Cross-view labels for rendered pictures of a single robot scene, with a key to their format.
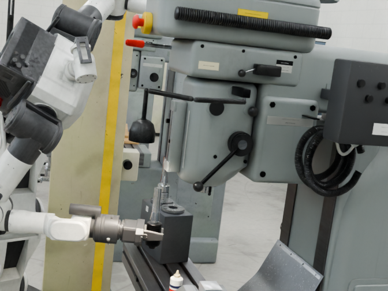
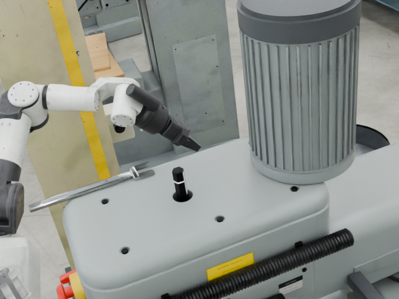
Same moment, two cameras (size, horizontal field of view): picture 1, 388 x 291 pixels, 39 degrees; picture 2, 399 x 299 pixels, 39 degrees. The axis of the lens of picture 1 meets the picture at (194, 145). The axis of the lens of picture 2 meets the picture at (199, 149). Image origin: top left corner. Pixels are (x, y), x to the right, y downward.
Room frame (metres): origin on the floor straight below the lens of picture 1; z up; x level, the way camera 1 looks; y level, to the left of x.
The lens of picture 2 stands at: (0.86, -0.12, 2.54)
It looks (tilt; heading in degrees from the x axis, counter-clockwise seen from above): 35 degrees down; 2
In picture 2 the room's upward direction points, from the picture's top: 9 degrees counter-clockwise
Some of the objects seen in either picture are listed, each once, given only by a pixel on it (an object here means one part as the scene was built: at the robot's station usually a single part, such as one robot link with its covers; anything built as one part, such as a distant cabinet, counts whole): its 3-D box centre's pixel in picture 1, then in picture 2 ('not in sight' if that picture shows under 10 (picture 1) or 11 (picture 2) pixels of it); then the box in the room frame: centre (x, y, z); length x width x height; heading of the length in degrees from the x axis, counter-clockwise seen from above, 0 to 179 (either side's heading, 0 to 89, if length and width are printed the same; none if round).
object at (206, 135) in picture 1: (212, 130); not in sight; (1.66, -0.05, 1.47); 0.21 x 0.19 x 0.32; 19
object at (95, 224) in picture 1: (87, 222); not in sight; (1.64, 0.30, 1.14); 0.11 x 0.11 x 0.11; 4
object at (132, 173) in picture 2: not in sight; (91, 187); (1.71, 0.13, 1.89); 0.24 x 0.04 x 0.01; 109
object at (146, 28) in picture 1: (146, 22); (78, 288); (1.58, 0.17, 1.76); 0.06 x 0.02 x 0.06; 19
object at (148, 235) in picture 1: (152, 237); not in sight; (1.62, 0.09, 1.13); 0.06 x 0.02 x 0.03; 94
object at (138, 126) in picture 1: (142, 129); not in sight; (1.51, 0.15, 1.47); 0.07 x 0.07 x 0.06
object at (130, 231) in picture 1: (123, 231); not in sight; (1.64, 0.18, 1.13); 0.13 x 0.12 x 0.10; 4
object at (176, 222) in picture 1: (164, 228); not in sight; (2.07, 0.08, 1.00); 0.22 x 0.12 x 0.20; 29
